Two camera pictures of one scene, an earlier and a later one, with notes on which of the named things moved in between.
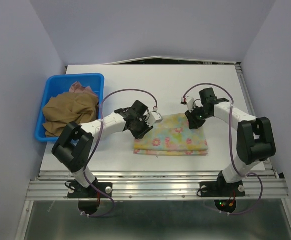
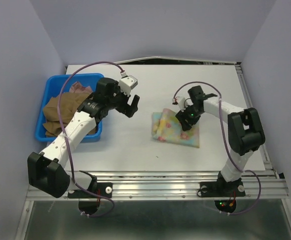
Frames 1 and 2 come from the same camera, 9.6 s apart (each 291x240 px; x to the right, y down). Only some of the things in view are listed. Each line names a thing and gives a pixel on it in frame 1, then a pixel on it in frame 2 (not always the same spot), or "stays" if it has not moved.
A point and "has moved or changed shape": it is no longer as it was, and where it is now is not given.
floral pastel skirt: x=173 y=136 has moved or changed shape
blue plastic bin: x=58 y=83 stays
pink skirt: x=77 y=87 stays
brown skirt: x=67 y=107 stays
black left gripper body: x=141 y=128 → x=119 y=100
